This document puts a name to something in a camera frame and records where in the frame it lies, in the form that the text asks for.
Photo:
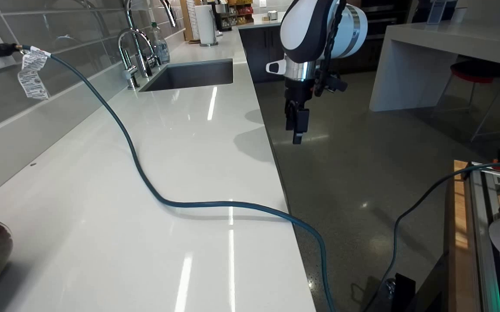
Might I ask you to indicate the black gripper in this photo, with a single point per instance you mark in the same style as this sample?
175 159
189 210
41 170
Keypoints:
298 95

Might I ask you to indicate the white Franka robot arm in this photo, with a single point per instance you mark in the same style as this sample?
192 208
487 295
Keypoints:
355 26

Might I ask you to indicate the small white cup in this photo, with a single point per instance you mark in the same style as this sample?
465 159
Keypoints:
272 14

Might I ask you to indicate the undermount kitchen sink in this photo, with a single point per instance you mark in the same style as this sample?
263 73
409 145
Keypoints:
192 74

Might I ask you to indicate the grey kitchen island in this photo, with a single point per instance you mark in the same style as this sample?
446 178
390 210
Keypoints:
413 69

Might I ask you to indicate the white paper towel roll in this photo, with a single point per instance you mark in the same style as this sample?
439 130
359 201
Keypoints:
208 26

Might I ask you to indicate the wooden cutting board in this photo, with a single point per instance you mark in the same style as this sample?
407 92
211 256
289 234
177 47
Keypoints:
189 19

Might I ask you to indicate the tall chrome kitchen faucet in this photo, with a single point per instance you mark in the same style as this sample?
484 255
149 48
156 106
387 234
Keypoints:
171 15

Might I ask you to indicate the small chrome faucet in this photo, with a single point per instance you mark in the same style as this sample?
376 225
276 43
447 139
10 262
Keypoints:
130 78

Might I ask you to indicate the red round stool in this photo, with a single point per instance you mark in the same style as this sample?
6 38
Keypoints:
473 69

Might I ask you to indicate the black floor box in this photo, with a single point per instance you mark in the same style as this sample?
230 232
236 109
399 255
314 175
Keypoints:
404 288

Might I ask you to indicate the wooden robot mounting table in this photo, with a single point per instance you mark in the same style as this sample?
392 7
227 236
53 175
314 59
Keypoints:
461 243

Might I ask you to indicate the clear plastic bag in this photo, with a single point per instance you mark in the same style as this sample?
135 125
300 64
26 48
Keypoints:
32 78

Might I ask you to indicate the black power plug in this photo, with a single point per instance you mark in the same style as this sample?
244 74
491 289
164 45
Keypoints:
1 48

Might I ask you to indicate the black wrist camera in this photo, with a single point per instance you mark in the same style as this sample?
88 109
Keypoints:
333 83

